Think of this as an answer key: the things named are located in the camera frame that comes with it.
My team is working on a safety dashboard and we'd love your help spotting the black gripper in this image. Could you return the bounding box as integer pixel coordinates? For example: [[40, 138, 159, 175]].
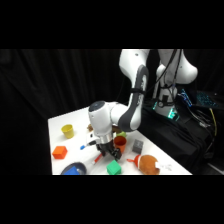
[[95, 138, 122, 161]]

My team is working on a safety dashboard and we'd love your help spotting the red pen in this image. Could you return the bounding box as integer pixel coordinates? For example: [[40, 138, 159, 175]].
[[92, 153, 103, 166]]

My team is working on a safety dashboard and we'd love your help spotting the blue pen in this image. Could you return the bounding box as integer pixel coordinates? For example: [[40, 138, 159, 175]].
[[79, 141, 97, 151]]

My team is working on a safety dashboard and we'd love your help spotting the dark green cube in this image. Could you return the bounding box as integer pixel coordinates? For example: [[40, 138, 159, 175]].
[[106, 159, 123, 176]]

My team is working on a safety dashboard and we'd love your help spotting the orange plastic cup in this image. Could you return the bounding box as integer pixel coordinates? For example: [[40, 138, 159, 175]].
[[113, 135, 128, 154]]

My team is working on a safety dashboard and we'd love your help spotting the small yellow-green block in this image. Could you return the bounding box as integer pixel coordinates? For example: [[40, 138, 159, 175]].
[[115, 130, 128, 139]]

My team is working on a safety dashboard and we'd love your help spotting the grey cube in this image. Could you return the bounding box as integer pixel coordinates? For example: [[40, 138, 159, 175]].
[[131, 138, 145, 155]]

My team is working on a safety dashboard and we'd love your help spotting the tiger plush toy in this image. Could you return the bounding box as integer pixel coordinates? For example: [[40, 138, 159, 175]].
[[86, 123, 122, 134]]

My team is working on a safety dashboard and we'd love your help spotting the dark bowl with blue inside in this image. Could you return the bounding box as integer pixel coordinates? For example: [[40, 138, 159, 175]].
[[60, 161, 88, 176]]

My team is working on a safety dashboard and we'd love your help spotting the brown plush with red hat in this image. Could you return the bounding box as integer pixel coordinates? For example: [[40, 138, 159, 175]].
[[126, 153, 173, 176]]

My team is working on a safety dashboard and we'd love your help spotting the yellow plastic cup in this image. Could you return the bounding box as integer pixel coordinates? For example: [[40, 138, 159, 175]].
[[60, 123, 76, 140]]

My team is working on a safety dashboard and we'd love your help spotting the orange block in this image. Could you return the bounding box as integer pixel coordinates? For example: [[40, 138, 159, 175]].
[[51, 145, 69, 160]]

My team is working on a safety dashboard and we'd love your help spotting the black cloth covered stand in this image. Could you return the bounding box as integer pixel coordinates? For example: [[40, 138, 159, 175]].
[[133, 99, 224, 176]]

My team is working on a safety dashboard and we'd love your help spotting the black curtain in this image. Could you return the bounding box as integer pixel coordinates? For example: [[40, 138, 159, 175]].
[[0, 49, 224, 176]]

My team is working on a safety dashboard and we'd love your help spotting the black keyboard with blue lights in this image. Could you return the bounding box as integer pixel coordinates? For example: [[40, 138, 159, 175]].
[[195, 90, 221, 109]]

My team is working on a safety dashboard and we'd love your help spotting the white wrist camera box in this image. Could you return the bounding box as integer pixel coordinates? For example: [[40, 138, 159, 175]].
[[85, 132, 98, 146]]

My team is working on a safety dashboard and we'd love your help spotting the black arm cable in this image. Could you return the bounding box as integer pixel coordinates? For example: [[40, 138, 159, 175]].
[[129, 49, 184, 108]]

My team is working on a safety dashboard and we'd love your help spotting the yellow cable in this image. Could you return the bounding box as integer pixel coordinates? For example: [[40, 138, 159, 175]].
[[209, 107, 218, 138]]

